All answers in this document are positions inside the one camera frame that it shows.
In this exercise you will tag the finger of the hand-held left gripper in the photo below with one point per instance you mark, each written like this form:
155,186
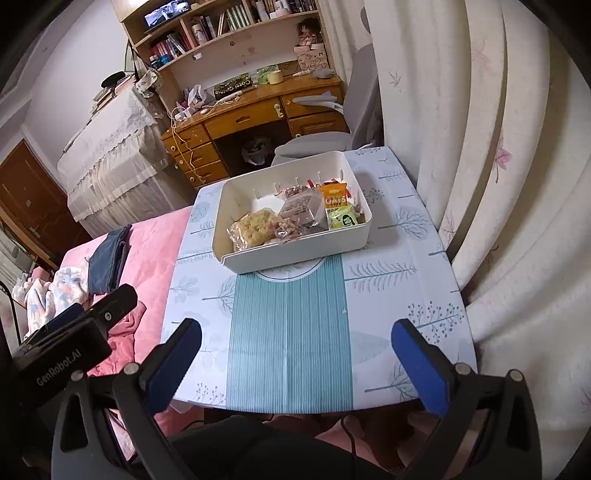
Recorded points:
115,304
69,314

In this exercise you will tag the pink blanket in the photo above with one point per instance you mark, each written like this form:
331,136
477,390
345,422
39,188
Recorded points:
147,258

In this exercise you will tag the pale drawer ornament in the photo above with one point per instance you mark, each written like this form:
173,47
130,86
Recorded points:
278,110

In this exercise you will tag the row of red books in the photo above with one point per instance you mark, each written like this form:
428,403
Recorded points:
168,46

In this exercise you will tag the dark printed box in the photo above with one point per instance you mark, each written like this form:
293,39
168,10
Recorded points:
235,85

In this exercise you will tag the doll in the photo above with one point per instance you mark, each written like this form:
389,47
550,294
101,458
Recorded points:
308,34

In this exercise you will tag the green packet on desk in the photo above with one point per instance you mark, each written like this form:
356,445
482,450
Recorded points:
263,74

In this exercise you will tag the white floral cloth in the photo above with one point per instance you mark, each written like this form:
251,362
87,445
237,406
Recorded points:
55,290

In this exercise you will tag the white plastic bin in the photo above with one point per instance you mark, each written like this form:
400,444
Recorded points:
286,261

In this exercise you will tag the wooden desk with drawers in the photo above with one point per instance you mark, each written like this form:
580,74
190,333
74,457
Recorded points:
258,110

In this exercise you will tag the folded navy cloth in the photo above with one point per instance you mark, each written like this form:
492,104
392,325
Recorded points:
108,263

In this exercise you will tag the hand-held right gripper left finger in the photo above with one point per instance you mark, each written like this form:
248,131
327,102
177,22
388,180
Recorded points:
178,360

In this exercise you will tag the small grey object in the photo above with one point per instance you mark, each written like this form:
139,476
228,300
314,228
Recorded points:
324,73

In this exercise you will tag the orange snack packet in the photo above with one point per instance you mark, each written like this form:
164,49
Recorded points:
334,196

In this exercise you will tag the grey office chair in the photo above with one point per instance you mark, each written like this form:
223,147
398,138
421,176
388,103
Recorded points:
364,92

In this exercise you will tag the cream tape roll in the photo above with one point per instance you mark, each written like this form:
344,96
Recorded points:
276,77

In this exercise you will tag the beige cracker packet with text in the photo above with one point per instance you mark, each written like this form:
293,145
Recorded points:
302,207

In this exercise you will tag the row of upright books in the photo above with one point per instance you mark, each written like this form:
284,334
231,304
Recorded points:
235,18

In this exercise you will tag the stack of books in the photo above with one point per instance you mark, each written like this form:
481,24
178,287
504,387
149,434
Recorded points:
111,97

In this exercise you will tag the large rice cracker packet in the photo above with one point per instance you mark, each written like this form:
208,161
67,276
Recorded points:
254,228

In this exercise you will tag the black trash bin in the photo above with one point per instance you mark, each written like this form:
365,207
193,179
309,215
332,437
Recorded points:
256,150

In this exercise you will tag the white plastic bag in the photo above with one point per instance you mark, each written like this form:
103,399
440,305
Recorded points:
196,97

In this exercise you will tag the small screen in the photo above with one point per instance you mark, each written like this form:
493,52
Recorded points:
166,14

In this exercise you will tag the crumpled pink garment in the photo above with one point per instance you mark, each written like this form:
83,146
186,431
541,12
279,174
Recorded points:
129,323

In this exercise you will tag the brown wooden door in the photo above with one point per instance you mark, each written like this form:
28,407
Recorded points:
32,194

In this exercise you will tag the floral pot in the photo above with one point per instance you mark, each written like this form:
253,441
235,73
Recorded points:
147,83

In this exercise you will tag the wooden bookshelf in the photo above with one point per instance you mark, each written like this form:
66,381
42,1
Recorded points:
240,46

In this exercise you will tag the white handheld device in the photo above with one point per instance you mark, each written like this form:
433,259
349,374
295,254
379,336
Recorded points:
231,96

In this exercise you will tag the cream floral curtain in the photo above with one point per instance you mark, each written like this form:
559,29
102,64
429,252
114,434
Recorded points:
461,138

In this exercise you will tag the green snack packet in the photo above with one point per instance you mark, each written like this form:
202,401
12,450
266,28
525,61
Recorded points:
341,218

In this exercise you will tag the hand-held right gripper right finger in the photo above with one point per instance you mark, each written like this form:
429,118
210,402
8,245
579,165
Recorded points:
418,364

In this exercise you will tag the clear nut snack packet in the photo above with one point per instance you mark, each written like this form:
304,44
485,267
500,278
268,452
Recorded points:
298,190
288,229

